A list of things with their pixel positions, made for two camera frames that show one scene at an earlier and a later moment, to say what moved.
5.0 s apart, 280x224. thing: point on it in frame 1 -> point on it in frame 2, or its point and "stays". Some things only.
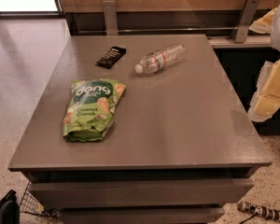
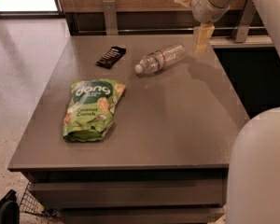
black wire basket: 31,203 stays
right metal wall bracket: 245,19 stays
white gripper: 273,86 -> 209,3
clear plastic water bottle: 157,61 stays
